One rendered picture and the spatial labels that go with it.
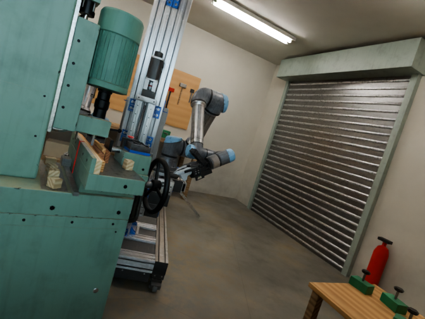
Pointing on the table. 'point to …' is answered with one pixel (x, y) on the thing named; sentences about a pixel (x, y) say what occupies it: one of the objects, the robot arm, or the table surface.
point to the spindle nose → (102, 103)
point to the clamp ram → (111, 145)
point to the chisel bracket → (93, 126)
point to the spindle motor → (115, 50)
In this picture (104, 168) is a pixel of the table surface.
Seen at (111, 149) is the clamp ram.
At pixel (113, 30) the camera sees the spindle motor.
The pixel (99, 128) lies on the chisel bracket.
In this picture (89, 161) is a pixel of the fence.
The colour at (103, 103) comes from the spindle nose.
